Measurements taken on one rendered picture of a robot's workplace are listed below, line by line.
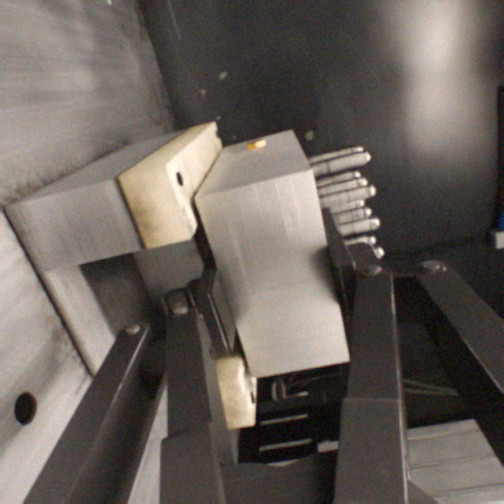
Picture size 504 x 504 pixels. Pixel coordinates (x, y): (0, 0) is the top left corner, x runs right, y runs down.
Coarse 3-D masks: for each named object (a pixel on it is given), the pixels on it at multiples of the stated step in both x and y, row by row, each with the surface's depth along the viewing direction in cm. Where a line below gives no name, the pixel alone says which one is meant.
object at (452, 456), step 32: (256, 384) 49; (288, 384) 56; (256, 416) 43; (288, 416) 42; (320, 416) 41; (256, 448) 39; (288, 448) 38; (320, 448) 38; (416, 448) 36; (448, 448) 35; (480, 448) 34; (416, 480) 33; (448, 480) 32; (480, 480) 32
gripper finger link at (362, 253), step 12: (360, 252) 17; (372, 252) 17; (360, 264) 16; (396, 276) 14; (408, 276) 14; (396, 288) 14; (408, 288) 14; (396, 300) 14; (408, 300) 14; (420, 300) 13; (396, 312) 14; (408, 312) 14; (420, 312) 14; (432, 312) 14; (432, 324) 14
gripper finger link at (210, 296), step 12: (204, 276) 17; (216, 276) 17; (204, 288) 16; (216, 288) 16; (204, 300) 16; (216, 300) 16; (204, 312) 16; (216, 312) 16; (228, 312) 17; (216, 324) 16; (228, 324) 17; (216, 336) 16; (228, 336) 16; (216, 348) 16; (228, 348) 16
